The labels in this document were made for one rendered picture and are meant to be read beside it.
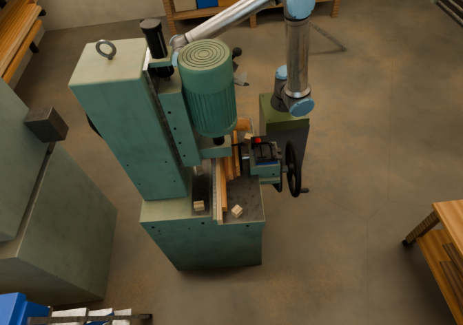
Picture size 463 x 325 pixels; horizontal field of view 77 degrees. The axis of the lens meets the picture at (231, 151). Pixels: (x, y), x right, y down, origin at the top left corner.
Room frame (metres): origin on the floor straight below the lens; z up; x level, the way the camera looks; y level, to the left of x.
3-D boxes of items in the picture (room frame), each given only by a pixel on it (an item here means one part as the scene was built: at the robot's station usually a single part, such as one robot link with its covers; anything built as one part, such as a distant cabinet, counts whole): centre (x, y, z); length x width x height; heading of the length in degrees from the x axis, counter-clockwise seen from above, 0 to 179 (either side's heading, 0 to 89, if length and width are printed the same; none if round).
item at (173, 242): (0.81, 0.17, 0.36); 0.58 x 0.45 x 0.71; 87
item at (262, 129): (1.44, -0.40, 0.28); 0.30 x 0.30 x 0.55; 0
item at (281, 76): (1.43, -0.40, 0.83); 0.17 x 0.15 x 0.18; 9
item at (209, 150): (0.81, 0.07, 1.03); 0.14 x 0.07 x 0.09; 87
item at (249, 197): (0.79, -0.06, 0.87); 0.61 x 0.30 x 0.06; 177
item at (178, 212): (0.81, 0.17, 0.76); 0.57 x 0.45 x 0.09; 87
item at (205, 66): (0.81, 0.05, 1.35); 0.18 x 0.18 x 0.31
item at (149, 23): (0.81, 0.19, 1.54); 0.08 x 0.08 x 0.17; 87
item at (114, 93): (0.82, 0.34, 1.16); 0.22 x 0.22 x 0.72; 87
